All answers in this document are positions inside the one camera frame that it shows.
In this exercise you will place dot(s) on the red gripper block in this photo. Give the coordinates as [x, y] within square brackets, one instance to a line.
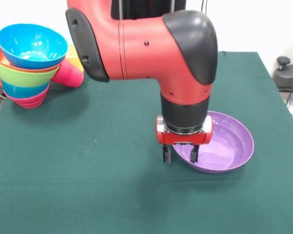
[185, 139]

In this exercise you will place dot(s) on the purple bowl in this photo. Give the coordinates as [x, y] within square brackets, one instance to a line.
[224, 146]

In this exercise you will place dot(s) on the pink cup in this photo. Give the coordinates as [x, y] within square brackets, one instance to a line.
[69, 73]

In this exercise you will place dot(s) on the yellow cup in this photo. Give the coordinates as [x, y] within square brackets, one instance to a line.
[73, 54]

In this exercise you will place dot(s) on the pink bowl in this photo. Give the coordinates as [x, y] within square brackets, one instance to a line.
[30, 102]

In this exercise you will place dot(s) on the small blue bowl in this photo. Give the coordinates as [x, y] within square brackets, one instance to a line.
[24, 92]

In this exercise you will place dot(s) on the green bowl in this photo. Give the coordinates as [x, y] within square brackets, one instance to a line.
[24, 78]

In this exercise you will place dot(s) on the large blue bowl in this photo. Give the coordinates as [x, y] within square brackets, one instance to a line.
[31, 46]

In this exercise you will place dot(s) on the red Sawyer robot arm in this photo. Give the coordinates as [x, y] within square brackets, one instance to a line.
[141, 48]

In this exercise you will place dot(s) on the dark green tablecloth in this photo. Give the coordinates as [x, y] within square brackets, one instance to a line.
[63, 170]

